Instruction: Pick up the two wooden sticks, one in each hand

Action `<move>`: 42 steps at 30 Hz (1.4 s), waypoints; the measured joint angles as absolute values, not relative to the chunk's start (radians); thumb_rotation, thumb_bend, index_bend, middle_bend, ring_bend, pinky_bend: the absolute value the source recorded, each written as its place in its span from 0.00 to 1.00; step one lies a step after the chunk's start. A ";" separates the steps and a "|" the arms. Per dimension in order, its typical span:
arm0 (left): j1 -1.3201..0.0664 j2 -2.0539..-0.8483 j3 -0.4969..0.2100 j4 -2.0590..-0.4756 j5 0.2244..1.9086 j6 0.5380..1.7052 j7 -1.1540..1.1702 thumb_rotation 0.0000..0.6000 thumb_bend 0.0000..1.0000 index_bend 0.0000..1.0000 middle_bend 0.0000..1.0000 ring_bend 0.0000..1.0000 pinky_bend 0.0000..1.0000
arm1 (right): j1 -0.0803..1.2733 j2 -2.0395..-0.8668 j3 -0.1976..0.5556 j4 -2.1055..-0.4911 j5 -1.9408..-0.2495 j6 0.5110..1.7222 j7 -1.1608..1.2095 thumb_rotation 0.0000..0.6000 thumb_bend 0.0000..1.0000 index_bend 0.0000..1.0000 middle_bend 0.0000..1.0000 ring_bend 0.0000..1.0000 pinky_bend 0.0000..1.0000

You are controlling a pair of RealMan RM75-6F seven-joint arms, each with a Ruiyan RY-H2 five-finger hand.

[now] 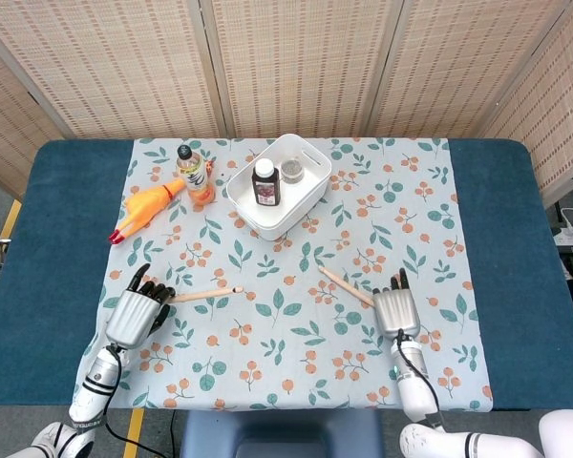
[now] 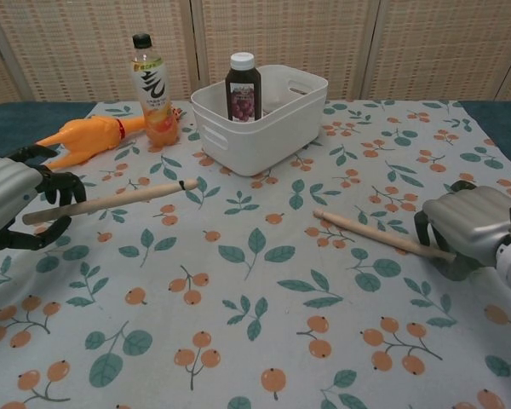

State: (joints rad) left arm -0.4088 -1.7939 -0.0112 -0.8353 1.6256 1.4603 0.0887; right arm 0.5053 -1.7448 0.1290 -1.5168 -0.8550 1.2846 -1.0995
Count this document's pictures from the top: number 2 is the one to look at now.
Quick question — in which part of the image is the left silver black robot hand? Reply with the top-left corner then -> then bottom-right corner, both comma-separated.
0,144 -> 88,252

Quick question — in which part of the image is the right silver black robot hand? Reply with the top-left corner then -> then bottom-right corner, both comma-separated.
413,180 -> 511,283

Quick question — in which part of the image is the wooden stick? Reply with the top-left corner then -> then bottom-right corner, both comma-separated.
313,207 -> 456,262
21,177 -> 199,226

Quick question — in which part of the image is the yellow rubber chicken toy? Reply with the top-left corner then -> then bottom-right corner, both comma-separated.
37,108 -> 187,171

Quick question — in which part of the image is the orange drink plastic bottle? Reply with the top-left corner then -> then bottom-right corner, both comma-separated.
129,32 -> 181,150

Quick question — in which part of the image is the fruit and leaf print tablecloth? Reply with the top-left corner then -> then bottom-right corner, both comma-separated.
0,99 -> 511,409

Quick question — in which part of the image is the white plastic storage basket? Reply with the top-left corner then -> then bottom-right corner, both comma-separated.
190,63 -> 328,178

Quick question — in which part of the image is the dark grape juice bottle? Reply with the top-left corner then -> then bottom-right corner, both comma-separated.
224,52 -> 264,124

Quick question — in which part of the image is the woven folding screen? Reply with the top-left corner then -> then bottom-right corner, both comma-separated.
0,0 -> 511,106

